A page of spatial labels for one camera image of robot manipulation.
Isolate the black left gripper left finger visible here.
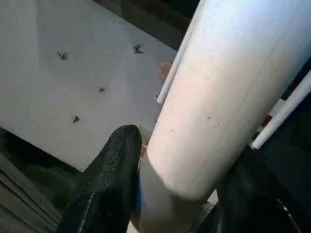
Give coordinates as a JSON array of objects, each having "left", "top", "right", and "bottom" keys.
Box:
[{"left": 56, "top": 124, "right": 143, "bottom": 233}]

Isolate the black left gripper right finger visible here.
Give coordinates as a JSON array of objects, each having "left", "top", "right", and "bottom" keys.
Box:
[{"left": 195, "top": 145, "right": 311, "bottom": 233}]

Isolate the grey slatted blind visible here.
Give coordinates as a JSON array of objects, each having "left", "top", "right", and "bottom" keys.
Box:
[{"left": 0, "top": 128, "right": 83, "bottom": 233}]

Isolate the brown ceiling fixture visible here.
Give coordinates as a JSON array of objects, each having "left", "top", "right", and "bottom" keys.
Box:
[{"left": 157, "top": 60, "right": 173, "bottom": 79}]

